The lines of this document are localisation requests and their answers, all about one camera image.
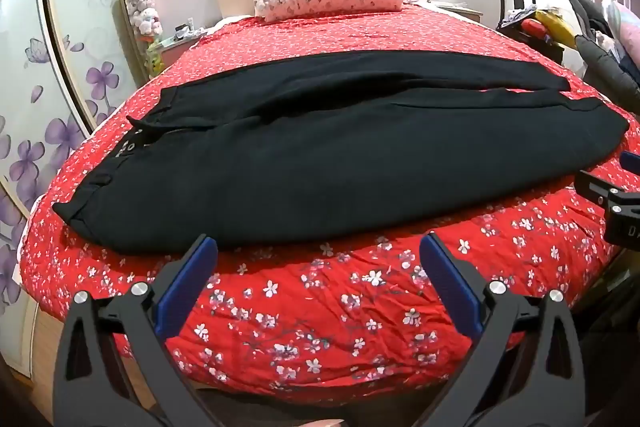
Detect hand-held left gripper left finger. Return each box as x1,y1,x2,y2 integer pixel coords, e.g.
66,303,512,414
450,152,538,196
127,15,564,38
52,234,219,427

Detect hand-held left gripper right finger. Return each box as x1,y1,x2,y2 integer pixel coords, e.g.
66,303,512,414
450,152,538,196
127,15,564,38
419,232,593,427

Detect black pants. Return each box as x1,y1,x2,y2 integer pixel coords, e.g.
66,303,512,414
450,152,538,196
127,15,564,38
51,50,630,256

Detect red floral bedspread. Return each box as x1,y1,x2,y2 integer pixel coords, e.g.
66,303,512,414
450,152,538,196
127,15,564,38
17,2,640,397

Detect grey padded jacket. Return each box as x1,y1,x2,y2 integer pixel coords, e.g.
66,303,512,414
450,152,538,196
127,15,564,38
562,0,640,118

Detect pastel pink blue cloth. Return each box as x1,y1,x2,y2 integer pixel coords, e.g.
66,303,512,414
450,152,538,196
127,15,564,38
606,1,640,60

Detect yellow garment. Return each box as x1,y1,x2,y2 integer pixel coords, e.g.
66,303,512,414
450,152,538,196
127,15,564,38
532,7,581,48

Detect red cloth item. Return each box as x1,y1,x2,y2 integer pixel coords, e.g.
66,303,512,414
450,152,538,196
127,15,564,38
520,19,549,40

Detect white bedside table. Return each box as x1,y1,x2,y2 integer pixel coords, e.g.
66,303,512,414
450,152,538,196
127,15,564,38
162,19,221,68

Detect tube of plush toys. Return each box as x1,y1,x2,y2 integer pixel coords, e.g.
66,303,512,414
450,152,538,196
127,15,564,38
122,0,166,75

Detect wardrobe with purple flower doors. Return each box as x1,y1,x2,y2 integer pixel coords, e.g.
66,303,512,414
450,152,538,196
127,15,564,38
0,0,151,378

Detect wooden bed frame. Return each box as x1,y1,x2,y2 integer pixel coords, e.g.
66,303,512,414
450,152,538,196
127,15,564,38
24,297,151,408

